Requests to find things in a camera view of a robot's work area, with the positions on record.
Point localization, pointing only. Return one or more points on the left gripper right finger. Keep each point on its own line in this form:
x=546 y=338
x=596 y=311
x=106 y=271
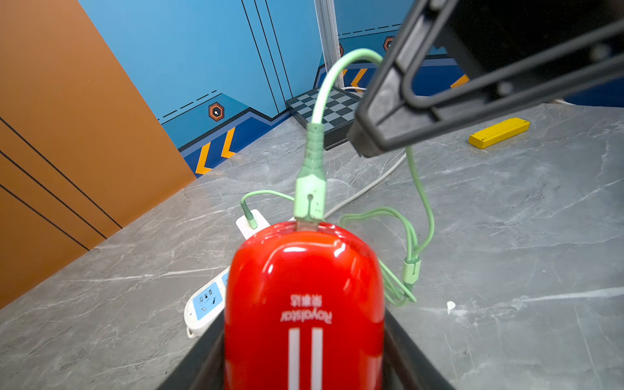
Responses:
x=404 y=365

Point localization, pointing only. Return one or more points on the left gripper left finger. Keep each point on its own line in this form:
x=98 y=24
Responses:
x=204 y=365

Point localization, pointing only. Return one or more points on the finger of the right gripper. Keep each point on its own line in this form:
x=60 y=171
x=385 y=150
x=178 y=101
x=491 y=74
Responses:
x=516 y=54

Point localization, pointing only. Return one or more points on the red electric shaver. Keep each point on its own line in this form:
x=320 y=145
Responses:
x=304 y=310

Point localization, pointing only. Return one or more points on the white usb charger adapter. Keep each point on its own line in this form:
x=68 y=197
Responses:
x=250 y=227

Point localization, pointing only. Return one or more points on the white power strip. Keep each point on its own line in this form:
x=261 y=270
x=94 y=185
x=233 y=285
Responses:
x=205 y=305

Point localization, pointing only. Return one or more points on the yellow block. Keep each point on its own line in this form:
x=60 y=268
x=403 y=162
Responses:
x=498 y=132

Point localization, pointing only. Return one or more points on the black grey chessboard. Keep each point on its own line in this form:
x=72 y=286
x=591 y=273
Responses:
x=338 y=115

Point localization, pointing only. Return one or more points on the right aluminium corner post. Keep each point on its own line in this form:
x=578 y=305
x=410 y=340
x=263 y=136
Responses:
x=328 y=31

